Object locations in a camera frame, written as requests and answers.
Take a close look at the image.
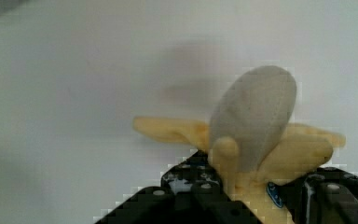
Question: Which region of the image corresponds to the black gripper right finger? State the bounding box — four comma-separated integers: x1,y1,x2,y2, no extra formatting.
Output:
281,167,358,224

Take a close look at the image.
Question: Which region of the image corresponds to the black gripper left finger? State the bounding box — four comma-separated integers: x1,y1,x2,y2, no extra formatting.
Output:
160,150,223,195

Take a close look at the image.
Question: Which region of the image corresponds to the yellow plush peeled banana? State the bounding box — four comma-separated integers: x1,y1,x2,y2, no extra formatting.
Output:
133,65,346,224

